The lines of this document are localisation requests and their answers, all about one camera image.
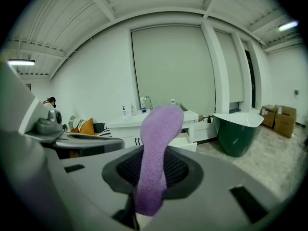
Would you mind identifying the wide grey roller blind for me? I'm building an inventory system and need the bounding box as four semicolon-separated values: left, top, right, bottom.
131;25;216;113

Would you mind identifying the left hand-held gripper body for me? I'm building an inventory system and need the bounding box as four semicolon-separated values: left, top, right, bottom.
25;116;70;144

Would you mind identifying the dark cushion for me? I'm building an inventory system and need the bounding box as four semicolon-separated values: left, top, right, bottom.
92;122;108;133

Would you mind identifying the grey fisheye camera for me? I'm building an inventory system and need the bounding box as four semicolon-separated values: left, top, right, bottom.
47;109;64;126

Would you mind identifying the narrow grey roller blind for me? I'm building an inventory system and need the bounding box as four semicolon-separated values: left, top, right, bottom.
213;29;245;103

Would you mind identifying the white spray bottle blue band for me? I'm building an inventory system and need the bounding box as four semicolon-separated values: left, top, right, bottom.
140;96;148;114

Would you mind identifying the dark green bathtub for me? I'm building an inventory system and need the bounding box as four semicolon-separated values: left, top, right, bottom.
213;112;265;158

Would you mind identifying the purple cloth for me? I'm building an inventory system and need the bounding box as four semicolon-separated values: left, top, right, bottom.
134;104;185;217

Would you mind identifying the brown cardboard box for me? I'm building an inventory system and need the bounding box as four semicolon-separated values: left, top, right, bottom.
261;104;279;128
273;105;297;139

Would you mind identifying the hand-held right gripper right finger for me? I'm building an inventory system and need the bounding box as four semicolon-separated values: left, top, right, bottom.
138;145;291;231

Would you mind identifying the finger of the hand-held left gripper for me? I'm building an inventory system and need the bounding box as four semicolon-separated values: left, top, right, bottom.
63;131;115;137
55;135;126;157

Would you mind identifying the orange cushion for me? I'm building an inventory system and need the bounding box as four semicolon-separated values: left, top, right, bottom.
72;117;95;135

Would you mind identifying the white low shelf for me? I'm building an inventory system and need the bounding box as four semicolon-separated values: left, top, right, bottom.
193;118;218;144

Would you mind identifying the pale green cushion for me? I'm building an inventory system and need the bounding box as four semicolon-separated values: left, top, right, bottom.
68;115;85;131

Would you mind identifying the black white striped blanket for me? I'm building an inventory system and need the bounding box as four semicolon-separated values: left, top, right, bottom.
98;128;113;138

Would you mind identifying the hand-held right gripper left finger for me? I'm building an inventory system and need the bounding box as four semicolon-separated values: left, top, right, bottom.
44;144;146;231

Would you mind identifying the white vanity cabinet with sink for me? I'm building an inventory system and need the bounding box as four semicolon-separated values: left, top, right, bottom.
105;109;199;151

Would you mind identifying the ceiling tube light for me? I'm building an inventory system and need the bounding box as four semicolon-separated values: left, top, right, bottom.
7;59;36;66
278;21;299;32

